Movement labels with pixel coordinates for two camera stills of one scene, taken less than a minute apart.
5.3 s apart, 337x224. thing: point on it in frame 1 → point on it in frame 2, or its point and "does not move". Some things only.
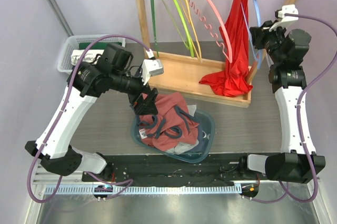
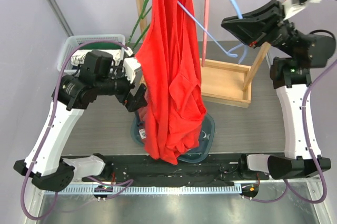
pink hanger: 229,57 → 206,20
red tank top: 236,35 → 169,69
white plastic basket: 72,42 does not move
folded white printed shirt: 90,56 does not move
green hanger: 152,11 → 141,17
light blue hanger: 258,58 → 241,47
